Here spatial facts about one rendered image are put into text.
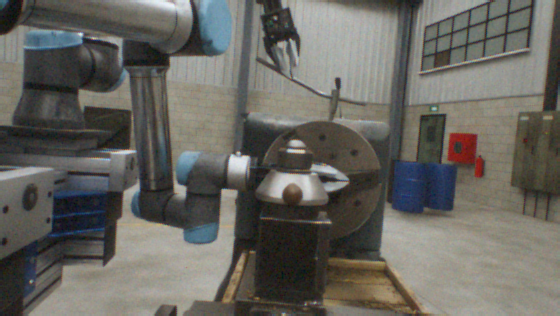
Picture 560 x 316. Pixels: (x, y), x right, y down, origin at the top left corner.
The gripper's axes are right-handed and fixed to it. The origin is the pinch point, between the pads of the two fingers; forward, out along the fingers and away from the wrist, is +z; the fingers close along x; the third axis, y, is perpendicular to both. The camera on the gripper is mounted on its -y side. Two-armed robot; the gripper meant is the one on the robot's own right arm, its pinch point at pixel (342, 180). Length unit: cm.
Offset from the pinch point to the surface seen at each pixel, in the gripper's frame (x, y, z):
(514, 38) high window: 257, -774, 442
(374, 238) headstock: -19.8, -30.7, 15.1
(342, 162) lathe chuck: 3.1, -15.0, 1.6
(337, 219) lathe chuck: -11.8, -15.0, 1.6
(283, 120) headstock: 13.2, -31.9, -15.0
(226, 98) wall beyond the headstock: 98, -991, -211
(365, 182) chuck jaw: -1.2, -11.1, 7.2
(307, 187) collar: 3.7, 45.6, -9.3
